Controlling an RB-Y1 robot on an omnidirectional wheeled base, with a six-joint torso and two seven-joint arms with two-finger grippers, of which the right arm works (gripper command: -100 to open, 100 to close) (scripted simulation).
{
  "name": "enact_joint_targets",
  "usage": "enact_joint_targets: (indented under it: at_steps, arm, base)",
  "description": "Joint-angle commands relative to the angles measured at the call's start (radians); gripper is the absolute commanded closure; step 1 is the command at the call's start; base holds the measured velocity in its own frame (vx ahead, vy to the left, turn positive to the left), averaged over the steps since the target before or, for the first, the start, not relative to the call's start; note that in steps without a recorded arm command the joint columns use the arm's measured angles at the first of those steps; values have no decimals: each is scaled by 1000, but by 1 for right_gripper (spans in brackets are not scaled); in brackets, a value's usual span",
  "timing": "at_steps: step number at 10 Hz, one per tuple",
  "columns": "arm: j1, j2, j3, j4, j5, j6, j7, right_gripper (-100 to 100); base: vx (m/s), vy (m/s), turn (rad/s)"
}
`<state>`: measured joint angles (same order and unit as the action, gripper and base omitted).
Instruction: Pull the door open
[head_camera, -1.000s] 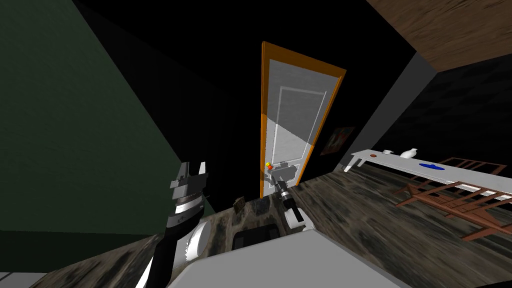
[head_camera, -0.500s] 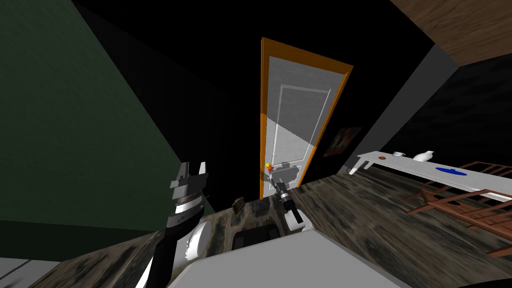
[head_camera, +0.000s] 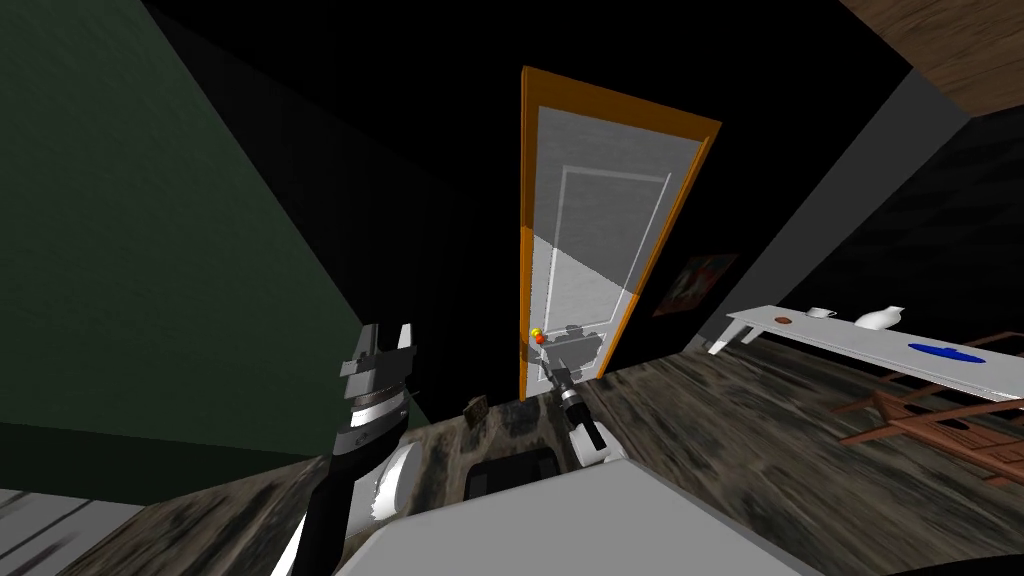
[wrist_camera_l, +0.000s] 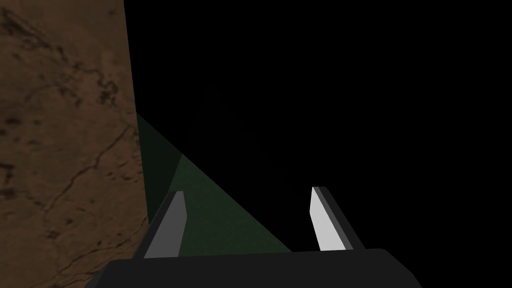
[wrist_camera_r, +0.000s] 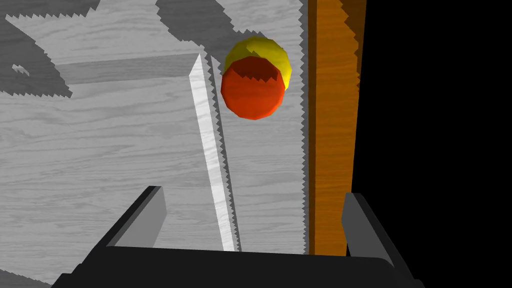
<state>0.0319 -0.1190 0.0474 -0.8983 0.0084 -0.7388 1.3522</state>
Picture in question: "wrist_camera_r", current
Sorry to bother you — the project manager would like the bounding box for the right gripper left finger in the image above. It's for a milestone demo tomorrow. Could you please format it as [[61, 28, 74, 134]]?
[[97, 185, 168, 249]]

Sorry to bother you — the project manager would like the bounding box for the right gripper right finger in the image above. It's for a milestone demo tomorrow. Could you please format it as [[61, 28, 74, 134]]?
[[341, 192, 396, 268]]

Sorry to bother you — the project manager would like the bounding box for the red and yellow door knob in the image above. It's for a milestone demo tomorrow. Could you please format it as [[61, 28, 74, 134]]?
[[220, 36, 293, 121]]

